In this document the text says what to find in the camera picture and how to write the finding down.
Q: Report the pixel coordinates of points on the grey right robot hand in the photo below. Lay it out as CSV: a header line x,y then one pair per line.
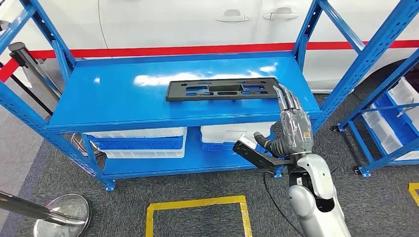
x,y
294,127

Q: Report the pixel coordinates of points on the black plastic frame part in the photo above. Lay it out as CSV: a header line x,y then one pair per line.
x,y
176,90

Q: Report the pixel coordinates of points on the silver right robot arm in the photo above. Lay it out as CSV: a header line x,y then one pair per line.
x,y
314,196

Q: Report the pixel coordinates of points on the blue metal shelf rack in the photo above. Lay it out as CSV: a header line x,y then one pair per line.
x,y
114,98
379,92

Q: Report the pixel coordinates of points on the blue plastic bin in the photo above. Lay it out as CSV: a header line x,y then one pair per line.
x,y
397,127
216,146

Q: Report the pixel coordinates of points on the white divided plastic bin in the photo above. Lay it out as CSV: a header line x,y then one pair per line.
x,y
383,137

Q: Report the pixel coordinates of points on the yellow floor tape outline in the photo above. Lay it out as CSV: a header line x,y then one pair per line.
x,y
414,189
196,201

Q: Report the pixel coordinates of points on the red barrier belt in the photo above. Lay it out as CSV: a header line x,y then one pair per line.
x,y
8,70
163,50

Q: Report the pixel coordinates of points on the white car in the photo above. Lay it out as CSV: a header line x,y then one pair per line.
x,y
163,26

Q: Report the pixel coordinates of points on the chrome round stanchion base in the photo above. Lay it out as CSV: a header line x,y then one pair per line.
x,y
78,145

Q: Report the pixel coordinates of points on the black stanchion post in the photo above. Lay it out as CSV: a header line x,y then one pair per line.
x,y
19,50

